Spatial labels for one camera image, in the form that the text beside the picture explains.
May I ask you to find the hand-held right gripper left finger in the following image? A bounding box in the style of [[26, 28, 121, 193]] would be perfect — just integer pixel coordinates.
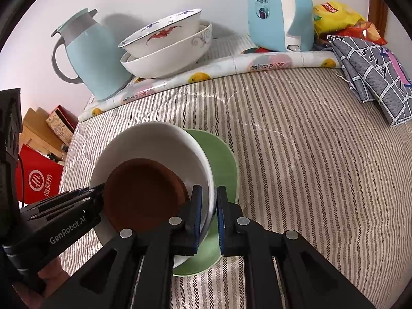
[[42, 184, 203, 309]]

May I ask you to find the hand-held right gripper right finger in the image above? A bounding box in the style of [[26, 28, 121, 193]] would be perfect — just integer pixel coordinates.
[[216, 186, 375, 309]]

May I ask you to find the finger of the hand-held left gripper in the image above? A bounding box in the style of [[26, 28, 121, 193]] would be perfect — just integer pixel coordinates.
[[30, 196, 106, 221], [19, 183, 107, 213]]

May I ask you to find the green plate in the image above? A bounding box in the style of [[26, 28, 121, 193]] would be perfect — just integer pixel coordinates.
[[172, 129, 240, 277]]

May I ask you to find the brown saucer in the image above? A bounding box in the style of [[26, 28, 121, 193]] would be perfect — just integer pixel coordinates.
[[105, 158, 190, 234]]

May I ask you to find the plain white bowl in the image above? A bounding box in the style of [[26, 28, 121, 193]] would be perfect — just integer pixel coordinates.
[[88, 122, 216, 269]]

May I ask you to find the person's left hand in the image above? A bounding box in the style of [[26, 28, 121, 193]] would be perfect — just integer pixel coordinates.
[[11, 253, 70, 309]]

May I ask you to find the red paper bag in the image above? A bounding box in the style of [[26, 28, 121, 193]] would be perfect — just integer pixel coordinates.
[[19, 144, 64, 204]]

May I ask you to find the patterned red-edged box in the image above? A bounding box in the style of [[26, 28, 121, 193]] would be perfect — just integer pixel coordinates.
[[46, 105, 79, 147]]

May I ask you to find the cardboard box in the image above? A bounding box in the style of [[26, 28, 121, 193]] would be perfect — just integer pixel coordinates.
[[19, 108, 70, 165]]

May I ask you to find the light blue thermos jug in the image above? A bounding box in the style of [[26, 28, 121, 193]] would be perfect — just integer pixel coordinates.
[[51, 8, 132, 101]]

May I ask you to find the white bowl with grey swirls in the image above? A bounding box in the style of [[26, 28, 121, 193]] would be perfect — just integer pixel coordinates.
[[120, 21, 213, 79]]

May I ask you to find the fruit print oilcloth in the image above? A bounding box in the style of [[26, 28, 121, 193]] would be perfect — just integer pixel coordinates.
[[78, 35, 342, 122]]

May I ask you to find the blue and red patterned bowl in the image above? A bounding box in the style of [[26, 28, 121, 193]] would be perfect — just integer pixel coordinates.
[[118, 8, 203, 60]]

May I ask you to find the small white nested bowl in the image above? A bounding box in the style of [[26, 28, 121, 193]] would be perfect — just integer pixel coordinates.
[[124, 19, 212, 63]]

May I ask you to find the grey plaid cloth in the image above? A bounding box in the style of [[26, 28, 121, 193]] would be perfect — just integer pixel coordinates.
[[327, 35, 412, 127]]

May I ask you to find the light blue electric kettle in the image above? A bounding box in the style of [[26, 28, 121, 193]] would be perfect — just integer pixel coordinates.
[[247, 0, 314, 53]]

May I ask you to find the yellow chips bag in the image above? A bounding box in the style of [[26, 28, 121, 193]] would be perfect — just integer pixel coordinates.
[[313, 2, 367, 36]]

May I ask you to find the red chips bag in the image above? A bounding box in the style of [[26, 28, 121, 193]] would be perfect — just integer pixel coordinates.
[[338, 21, 387, 46]]

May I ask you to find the brown wooden door frame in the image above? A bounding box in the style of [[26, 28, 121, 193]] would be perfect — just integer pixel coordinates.
[[368, 0, 387, 36]]

